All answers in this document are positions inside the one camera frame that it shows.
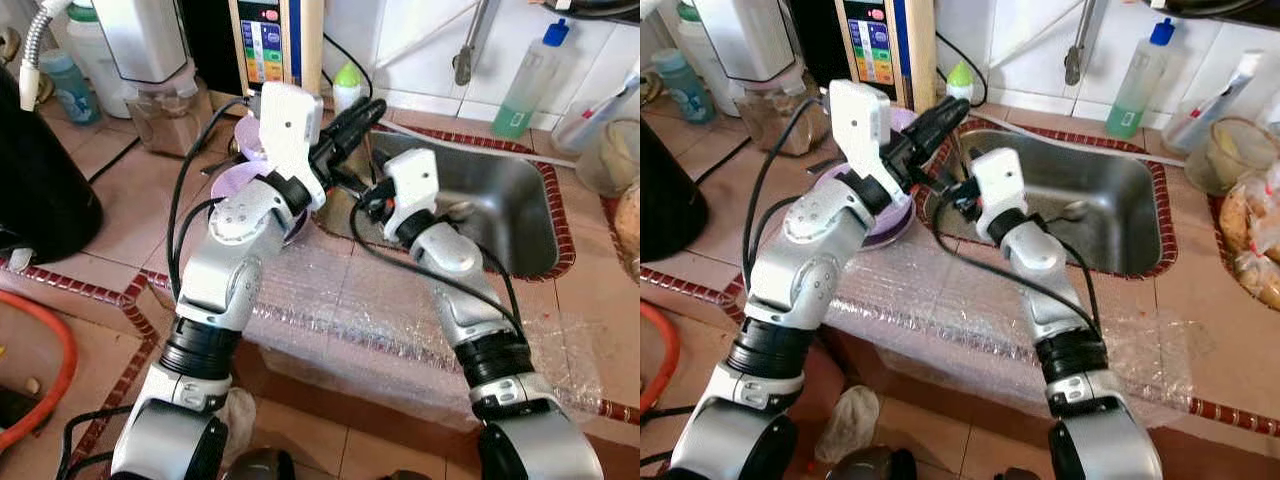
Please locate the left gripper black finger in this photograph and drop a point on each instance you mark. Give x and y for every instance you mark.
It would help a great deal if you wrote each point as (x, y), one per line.
(362, 140)
(940, 115)
(945, 140)
(360, 115)

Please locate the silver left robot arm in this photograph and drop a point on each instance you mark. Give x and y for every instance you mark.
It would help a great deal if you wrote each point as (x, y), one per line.
(800, 280)
(215, 280)

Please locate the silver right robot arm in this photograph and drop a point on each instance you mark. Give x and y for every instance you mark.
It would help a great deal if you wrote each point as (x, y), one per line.
(1050, 290)
(470, 300)

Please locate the small white green-capped bottle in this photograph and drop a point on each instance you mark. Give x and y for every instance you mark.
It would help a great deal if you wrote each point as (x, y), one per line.
(960, 88)
(346, 90)

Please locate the empty purple bowl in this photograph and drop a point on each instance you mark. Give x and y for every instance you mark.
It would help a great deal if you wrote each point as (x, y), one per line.
(900, 120)
(250, 135)

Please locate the purple bowl with leftovers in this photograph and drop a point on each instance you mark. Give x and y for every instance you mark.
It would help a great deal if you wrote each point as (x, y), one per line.
(235, 185)
(890, 225)

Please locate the water ioniser with colourful panel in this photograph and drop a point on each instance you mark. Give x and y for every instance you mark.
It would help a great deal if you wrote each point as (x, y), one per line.
(270, 45)
(875, 45)

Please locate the clear bubble wrap sheet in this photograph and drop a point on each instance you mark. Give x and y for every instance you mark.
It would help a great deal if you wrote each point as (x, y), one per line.
(950, 320)
(380, 320)

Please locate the stainless steel sink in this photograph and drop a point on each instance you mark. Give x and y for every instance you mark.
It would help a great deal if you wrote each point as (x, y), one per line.
(500, 220)
(1100, 210)

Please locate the metal faucet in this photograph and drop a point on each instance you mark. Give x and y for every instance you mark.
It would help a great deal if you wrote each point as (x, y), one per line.
(1078, 50)
(470, 50)

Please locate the glass jar with brown contents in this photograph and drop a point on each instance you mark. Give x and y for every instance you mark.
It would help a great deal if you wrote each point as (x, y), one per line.
(165, 125)
(780, 120)

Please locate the green soap bottle blue cap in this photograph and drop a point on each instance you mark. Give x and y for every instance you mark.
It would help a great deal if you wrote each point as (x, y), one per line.
(525, 95)
(1135, 90)

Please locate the white countertop appliance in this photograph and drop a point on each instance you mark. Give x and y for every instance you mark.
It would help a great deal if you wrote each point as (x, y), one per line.
(750, 40)
(145, 40)

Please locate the large white green-capped bottle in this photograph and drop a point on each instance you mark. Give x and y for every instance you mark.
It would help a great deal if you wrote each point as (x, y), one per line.
(95, 60)
(705, 55)

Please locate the teal bottle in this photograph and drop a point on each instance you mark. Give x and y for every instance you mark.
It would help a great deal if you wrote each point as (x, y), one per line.
(70, 90)
(685, 90)

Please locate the clear plastic cup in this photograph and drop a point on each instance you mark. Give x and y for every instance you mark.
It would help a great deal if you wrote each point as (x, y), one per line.
(1235, 155)
(610, 160)

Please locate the white blue tube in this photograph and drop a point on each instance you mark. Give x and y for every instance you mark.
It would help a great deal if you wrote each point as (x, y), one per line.
(1215, 100)
(600, 110)

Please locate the black kettle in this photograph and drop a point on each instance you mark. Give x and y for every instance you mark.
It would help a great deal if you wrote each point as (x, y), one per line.
(40, 180)
(670, 200)

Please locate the white cloth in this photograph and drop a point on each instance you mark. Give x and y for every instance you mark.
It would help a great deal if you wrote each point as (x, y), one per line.
(848, 420)
(238, 425)

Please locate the plastic bags of food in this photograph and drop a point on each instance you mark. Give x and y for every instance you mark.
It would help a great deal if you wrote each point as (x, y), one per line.
(630, 230)
(1255, 240)

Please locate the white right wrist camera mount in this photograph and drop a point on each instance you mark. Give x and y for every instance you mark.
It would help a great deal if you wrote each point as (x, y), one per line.
(1000, 180)
(412, 180)

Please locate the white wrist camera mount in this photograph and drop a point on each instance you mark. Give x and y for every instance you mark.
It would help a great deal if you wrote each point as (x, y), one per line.
(1000, 180)
(860, 120)
(290, 125)
(412, 180)

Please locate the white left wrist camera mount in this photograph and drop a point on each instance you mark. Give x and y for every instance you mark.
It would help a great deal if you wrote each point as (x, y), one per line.
(860, 120)
(290, 125)

